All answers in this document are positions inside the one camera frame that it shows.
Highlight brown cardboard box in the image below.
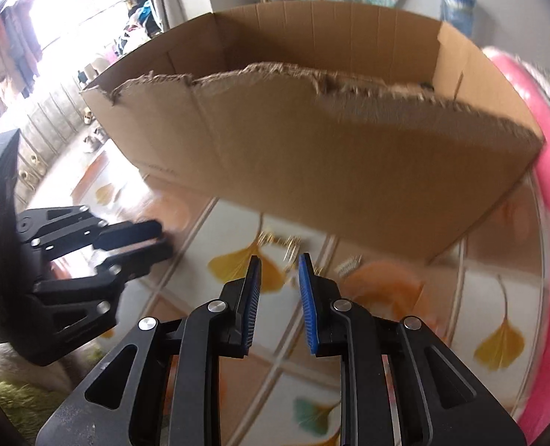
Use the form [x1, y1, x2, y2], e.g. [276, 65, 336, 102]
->
[80, 1, 546, 263]

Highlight pile of clothes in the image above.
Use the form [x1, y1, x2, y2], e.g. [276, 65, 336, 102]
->
[114, 0, 164, 56]

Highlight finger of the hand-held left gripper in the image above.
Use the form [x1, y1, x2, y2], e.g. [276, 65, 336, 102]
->
[17, 203, 165, 262]
[28, 240, 174, 368]

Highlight hanging clothes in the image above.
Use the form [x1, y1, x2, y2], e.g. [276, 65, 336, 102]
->
[0, 0, 43, 122]

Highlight leaf printed tablecloth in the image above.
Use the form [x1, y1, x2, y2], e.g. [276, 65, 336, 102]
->
[47, 149, 550, 446]

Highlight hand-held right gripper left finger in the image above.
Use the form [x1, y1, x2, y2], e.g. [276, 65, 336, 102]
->
[36, 255, 263, 446]

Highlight blue water bottle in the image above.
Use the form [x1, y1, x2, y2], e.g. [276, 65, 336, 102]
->
[441, 0, 476, 38]

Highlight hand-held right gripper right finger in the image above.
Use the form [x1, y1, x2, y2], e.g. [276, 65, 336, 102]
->
[298, 253, 526, 446]

